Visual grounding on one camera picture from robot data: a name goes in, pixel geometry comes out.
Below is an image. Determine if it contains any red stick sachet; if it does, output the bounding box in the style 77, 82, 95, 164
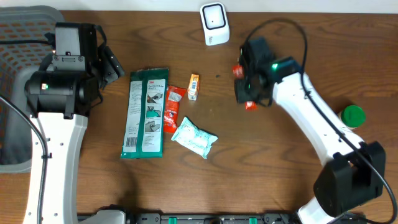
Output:
233, 65, 258, 110

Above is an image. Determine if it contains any small orange white box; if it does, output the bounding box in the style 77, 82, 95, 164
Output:
187, 74, 200, 101

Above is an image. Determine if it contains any green 3M wipes pack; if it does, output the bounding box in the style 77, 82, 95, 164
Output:
121, 68, 169, 159

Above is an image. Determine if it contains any red snack bag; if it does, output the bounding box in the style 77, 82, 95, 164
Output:
164, 85, 187, 134

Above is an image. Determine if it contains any light teal tissue pack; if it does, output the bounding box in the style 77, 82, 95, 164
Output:
171, 117, 218, 159

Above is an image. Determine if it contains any green lid white jar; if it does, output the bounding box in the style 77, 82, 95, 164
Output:
338, 105, 366, 129

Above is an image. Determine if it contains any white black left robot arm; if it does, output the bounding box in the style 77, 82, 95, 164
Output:
24, 22, 124, 223

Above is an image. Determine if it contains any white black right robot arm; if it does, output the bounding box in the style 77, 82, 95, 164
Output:
235, 38, 387, 223

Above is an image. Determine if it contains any white barcode scanner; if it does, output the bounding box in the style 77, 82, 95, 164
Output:
200, 2, 230, 46

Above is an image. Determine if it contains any grey plastic shopping basket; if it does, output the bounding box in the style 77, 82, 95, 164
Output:
1, 6, 64, 174

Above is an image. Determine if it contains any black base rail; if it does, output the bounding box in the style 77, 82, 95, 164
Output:
78, 210, 299, 224

